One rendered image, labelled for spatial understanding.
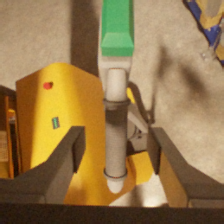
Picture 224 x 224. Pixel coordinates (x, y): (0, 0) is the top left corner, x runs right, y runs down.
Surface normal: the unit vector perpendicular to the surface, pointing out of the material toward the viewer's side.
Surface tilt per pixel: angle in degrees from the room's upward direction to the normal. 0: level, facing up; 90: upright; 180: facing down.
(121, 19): 16
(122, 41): 47
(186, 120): 0
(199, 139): 0
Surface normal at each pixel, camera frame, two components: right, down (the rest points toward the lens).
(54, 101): -0.30, -0.22
